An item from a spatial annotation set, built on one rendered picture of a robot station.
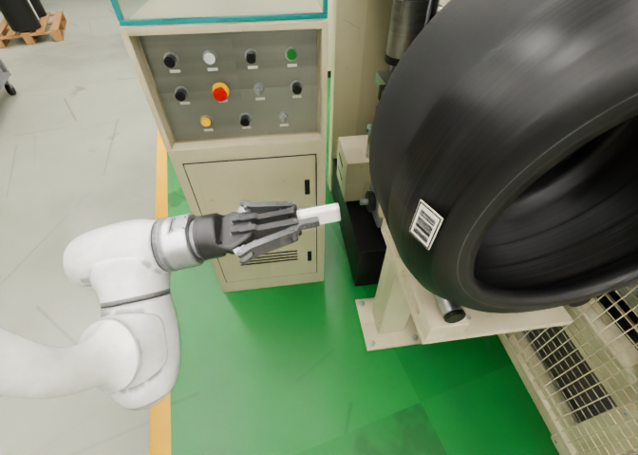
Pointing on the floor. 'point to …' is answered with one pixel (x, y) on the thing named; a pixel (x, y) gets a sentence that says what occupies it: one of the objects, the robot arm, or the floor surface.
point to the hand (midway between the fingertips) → (319, 216)
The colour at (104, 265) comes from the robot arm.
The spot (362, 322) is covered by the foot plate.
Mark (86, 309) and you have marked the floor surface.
